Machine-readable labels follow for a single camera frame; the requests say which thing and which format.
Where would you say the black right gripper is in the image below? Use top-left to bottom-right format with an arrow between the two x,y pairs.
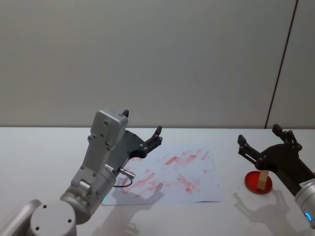
237,123 -> 315,197

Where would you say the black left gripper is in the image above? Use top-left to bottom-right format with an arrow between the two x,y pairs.
107,109 -> 163,176

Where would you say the small wooden stamp block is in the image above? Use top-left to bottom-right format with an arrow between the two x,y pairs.
257,170 -> 269,191

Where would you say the round red ink dish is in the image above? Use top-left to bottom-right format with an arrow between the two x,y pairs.
244,170 -> 274,195

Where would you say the white paper with red marks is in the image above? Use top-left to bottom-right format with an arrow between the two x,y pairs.
102,144 -> 224,206

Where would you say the thin dark cable silver plug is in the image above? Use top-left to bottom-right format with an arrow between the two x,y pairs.
112,168 -> 136,189

